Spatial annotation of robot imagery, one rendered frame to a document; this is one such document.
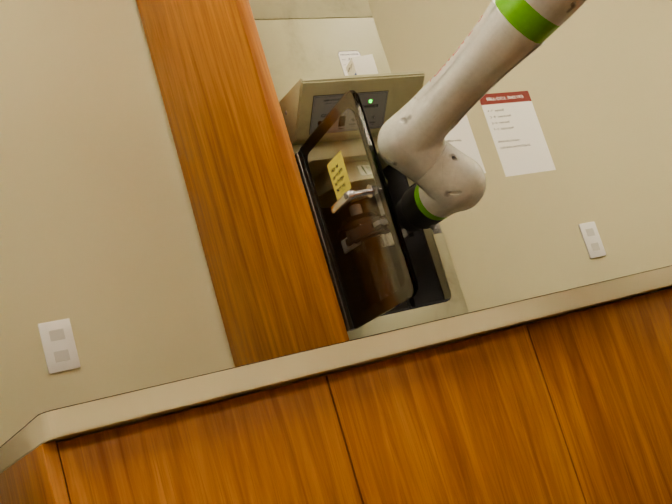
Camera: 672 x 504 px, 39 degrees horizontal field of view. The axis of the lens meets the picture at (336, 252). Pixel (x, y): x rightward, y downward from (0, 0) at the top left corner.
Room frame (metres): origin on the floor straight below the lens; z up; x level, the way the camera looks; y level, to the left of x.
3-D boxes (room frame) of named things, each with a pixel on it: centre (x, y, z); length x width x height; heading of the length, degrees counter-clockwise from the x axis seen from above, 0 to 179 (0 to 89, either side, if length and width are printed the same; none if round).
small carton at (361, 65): (1.97, -0.17, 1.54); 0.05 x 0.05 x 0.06; 18
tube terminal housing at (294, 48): (2.11, -0.04, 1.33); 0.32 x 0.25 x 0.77; 122
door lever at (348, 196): (1.69, -0.05, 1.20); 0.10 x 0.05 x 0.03; 25
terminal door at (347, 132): (1.77, -0.05, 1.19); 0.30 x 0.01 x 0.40; 25
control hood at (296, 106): (1.95, -0.14, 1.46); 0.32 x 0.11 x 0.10; 122
